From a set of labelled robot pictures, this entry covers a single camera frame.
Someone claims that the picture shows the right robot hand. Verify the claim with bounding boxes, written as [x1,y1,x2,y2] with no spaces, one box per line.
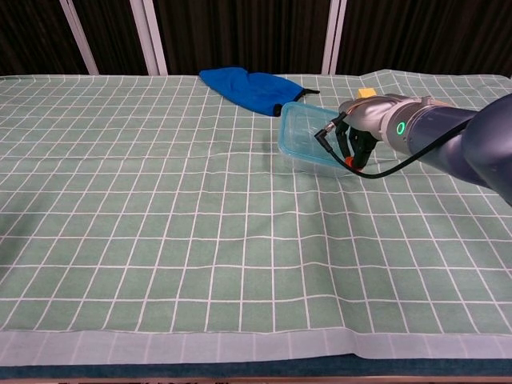
[335,94,401,171]

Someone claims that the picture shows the translucent blue square lid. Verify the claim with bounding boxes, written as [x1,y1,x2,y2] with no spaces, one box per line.
[277,101,349,169]

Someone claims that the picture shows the clear plastic container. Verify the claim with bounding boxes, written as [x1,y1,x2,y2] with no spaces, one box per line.
[290,154,355,179]

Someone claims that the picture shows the blue cloth pouch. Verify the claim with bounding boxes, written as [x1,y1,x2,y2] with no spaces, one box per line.
[198,66,321,118]

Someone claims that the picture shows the dark pleated curtain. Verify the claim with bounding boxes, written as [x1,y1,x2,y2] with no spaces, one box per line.
[0,0,512,77]

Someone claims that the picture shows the green checked tablecloth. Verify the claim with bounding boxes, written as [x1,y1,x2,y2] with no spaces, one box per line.
[0,70,512,367]

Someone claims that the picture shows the white metal frame post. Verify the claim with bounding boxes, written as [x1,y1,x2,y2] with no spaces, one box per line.
[322,0,347,75]
[130,0,168,76]
[59,0,100,76]

